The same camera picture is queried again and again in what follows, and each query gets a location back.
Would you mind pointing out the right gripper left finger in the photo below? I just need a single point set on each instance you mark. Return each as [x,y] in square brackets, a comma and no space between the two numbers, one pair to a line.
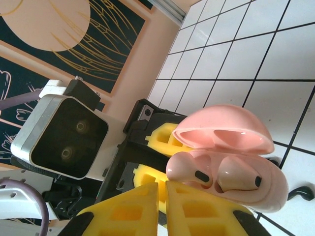
[123,216]

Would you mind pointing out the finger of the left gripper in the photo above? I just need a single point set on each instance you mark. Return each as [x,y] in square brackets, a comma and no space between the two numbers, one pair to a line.
[165,140]
[150,174]

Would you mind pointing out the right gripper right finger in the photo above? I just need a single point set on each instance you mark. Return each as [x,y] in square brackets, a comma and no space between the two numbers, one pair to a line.
[197,216]

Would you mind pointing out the pink earbud charging case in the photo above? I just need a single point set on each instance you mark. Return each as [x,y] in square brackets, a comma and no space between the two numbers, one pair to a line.
[246,123]

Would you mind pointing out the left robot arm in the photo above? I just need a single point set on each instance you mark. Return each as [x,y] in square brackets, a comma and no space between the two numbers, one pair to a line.
[19,204]

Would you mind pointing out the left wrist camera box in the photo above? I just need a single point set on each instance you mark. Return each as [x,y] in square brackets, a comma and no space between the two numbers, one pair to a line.
[69,137]

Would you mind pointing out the aluminium frame post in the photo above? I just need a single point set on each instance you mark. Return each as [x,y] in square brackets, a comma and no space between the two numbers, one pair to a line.
[169,9]

